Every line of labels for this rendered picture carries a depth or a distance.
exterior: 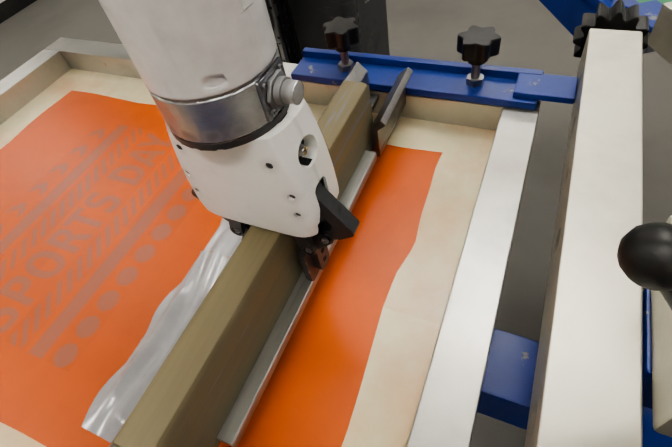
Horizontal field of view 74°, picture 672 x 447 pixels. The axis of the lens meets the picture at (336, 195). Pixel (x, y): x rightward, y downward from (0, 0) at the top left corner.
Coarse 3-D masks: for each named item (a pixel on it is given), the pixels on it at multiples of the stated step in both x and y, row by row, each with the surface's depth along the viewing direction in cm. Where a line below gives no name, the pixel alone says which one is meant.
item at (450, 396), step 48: (48, 48) 76; (96, 48) 74; (0, 96) 68; (384, 96) 55; (528, 144) 46; (480, 192) 42; (480, 240) 39; (480, 288) 36; (480, 336) 33; (432, 384) 32; (480, 384) 31; (432, 432) 30
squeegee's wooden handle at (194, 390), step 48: (336, 96) 44; (336, 144) 40; (288, 240) 35; (240, 288) 31; (288, 288) 37; (192, 336) 29; (240, 336) 31; (192, 384) 27; (240, 384) 33; (144, 432) 26; (192, 432) 28
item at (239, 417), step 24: (360, 168) 46; (360, 192) 45; (336, 240) 41; (312, 288) 38; (288, 312) 37; (288, 336) 36; (264, 360) 34; (264, 384) 33; (240, 408) 32; (240, 432) 31
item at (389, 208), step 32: (64, 96) 72; (96, 96) 71; (32, 128) 67; (64, 128) 66; (160, 128) 63; (0, 160) 63; (32, 160) 62; (384, 160) 52; (416, 160) 51; (384, 192) 49; (416, 192) 48; (192, 224) 50; (384, 224) 46; (416, 224) 45; (352, 256) 44; (384, 256) 43; (352, 288) 42; (384, 288) 41
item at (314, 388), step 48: (0, 192) 58; (144, 288) 45; (96, 336) 42; (336, 336) 39; (0, 384) 41; (48, 384) 40; (96, 384) 39; (288, 384) 37; (336, 384) 36; (48, 432) 37; (288, 432) 34; (336, 432) 34
